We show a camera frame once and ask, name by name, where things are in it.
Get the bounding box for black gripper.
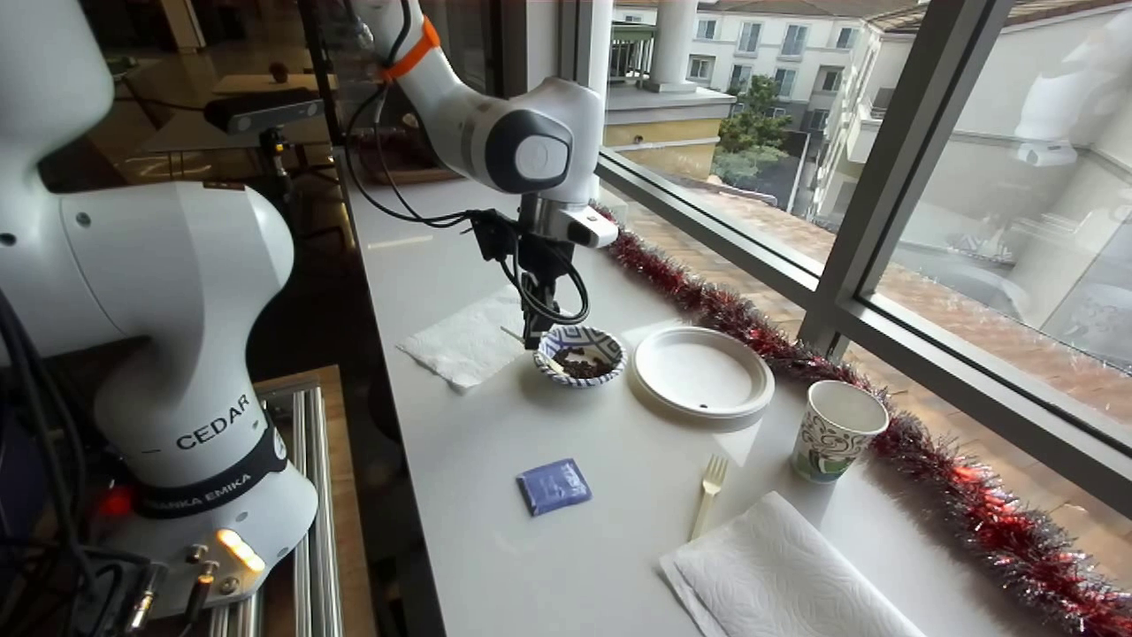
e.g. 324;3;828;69
521;196;574;351

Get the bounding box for white plastic spoon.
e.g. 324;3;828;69
509;269;539;351

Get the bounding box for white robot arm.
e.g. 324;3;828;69
0;0;616;617

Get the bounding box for coffee beans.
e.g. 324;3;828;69
553;338;616;378

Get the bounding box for blue patterned paper bowl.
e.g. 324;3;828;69
534;325;626;391

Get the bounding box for white paper towel near bowl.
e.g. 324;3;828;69
400;295;522;392

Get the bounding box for patterned paper coffee cup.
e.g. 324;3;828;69
790;378;892;480

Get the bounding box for white paper towel near cup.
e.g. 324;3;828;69
659;493;922;637

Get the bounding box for white paper plate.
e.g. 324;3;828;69
632;325;776;426

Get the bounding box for blue square packet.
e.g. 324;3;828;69
517;462;591;517

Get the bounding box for red silver tinsel garland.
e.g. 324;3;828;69
608;234;1132;637

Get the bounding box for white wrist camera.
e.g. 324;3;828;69
566;210;620;249

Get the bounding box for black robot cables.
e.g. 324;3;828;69
337;82;594;329

